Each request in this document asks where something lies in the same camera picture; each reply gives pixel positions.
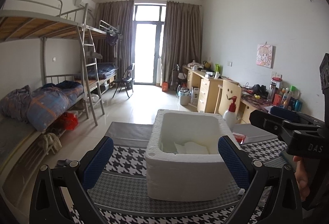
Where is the white tissue paper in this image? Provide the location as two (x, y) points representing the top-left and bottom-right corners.
(174, 142), (209, 154)

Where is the person's right hand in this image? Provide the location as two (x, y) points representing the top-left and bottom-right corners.
(293, 156), (310, 201)

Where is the red white snack packet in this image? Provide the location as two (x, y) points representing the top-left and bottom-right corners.
(233, 133), (247, 145)

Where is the houndstooth table cloth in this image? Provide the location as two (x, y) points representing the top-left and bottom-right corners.
(61, 120), (296, 224)

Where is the red plastic bag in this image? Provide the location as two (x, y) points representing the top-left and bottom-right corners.
(54, 113), (79, 130)

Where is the white lotion pump bottle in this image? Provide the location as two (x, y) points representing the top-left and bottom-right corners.
(222, 96), (237, 131)

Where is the white foam box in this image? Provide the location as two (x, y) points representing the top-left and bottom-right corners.
(145, 109), (235, 202)

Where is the wooden desk with cloth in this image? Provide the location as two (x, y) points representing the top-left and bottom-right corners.
(231, 82), (304, 124)

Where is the blue patterned quilt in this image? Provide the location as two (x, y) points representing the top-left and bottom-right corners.
(1, 80), (84, 133)

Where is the smiley wooden chair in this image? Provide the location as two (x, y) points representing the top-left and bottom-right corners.
(218, 80), (242, 116)

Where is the far wooden desk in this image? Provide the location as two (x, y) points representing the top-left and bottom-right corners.
(182, 66), (224, 113)

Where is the white bucket on floor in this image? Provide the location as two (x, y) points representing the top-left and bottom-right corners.
(178, 89), (191, 106)

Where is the black folding chair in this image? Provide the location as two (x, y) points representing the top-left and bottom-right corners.
(112, 63), (135, 98)

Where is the grey metal bunk bed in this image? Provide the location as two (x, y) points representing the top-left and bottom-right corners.
(0, 0), (122, 152)

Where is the brown right curtain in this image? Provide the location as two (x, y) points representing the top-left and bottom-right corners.
(161, 1), (202, 83)

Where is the brown curtain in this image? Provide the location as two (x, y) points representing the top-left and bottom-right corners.
(96, 0), (134, 77)
(161, 1), (202, 83)

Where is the brown left curtain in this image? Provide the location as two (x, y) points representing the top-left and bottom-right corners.
(96, 0), (134, 77)

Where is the white air conditioner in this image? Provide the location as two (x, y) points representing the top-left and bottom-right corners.
(75, 0), (96, 11)

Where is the wall picture canvas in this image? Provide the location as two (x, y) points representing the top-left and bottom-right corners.
(256, 44), (273, 68)

